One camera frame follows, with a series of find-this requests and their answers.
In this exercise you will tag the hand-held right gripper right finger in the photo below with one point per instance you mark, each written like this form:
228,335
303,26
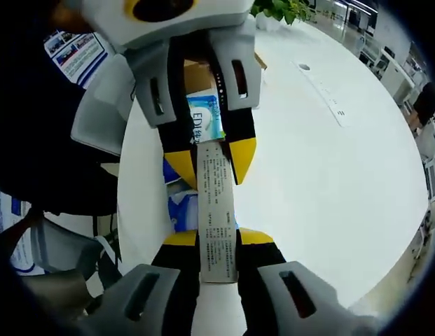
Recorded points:
259,273

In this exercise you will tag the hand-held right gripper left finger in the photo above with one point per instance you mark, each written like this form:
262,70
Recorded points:
175,273

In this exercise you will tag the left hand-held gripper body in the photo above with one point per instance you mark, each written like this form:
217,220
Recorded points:
217,17

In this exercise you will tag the blue wet wipes pack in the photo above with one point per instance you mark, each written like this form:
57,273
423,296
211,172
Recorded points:
203,119

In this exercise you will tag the brown cardboard shoe box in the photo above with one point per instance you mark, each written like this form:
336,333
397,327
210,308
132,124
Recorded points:
199,77

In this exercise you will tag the blue floral tissue pack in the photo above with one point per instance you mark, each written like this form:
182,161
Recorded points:
182,210

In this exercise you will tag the white printed carton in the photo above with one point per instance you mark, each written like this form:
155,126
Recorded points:
217,210

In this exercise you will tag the potted green plant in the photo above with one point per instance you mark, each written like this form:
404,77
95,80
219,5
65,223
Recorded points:
283,10

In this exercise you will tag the grey mesh office chair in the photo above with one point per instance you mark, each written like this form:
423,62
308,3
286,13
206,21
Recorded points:
98,115
63,248

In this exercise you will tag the blue white poster board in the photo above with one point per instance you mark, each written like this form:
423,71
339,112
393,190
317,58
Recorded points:
77,56

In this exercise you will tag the person's dark clothing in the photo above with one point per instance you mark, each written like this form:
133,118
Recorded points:
35,140

